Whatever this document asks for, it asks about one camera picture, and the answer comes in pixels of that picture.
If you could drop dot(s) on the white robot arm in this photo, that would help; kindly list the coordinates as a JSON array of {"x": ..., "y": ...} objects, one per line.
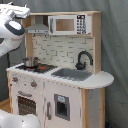
[{"x": 12, "y": 33}]

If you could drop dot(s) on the wooden toy kitchen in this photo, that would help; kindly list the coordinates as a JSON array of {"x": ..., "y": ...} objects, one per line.
[{"x": 87, "y": 98}]

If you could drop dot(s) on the grey sink basin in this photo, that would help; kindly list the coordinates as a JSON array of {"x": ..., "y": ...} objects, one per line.
[{"x": 72, "y": 74}]

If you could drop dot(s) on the black toy faucet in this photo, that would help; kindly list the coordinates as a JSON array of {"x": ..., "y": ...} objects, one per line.
[{"x": 81, "y": 64}]

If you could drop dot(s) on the black stovetop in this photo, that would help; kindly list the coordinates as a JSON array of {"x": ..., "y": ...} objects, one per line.
[{"x": 40, "y": 68}]

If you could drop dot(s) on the silver cooking pot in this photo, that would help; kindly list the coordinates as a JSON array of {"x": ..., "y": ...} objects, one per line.
[{"x": 30, "y": 61}]

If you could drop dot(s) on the right red stove knob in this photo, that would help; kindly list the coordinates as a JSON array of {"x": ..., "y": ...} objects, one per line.
[{"x": 33, "y": 84}]

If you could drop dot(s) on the red stove knob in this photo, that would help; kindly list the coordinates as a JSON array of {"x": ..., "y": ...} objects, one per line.
[
  {"x": 15, "y": 79},
  {"x": 33, "y": 84}
]

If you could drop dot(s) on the grey ice dispenser panel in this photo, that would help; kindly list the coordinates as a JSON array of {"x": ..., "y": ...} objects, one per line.
[{"x": 62, "y": 107}]

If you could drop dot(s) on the grey range hood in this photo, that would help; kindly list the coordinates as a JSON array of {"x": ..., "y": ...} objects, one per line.
[{"x": 39, "y": 25}]

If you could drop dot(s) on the left red stove knob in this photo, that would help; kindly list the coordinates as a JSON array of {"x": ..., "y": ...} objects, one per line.
[{"x": 15, "y": 79}]

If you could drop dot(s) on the oven door with window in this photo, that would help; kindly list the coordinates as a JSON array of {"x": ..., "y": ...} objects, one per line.
[{"x": 26, "y": 106}]

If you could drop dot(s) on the grey cabinet door handle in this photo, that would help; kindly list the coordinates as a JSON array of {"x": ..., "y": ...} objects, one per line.
[{"x": 48, "y": 110}]

